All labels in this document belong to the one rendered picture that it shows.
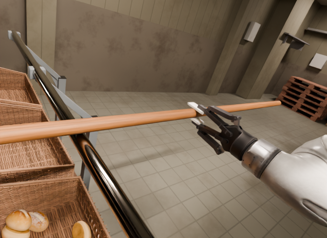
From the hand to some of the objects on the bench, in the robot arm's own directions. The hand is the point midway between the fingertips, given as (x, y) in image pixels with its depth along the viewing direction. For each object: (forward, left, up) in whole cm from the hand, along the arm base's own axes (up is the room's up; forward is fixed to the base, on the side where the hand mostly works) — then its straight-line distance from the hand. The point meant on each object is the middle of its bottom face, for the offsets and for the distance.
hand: (195, 113), depth 64 cm
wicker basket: (+59, +50, -61) cm, 99 cm away
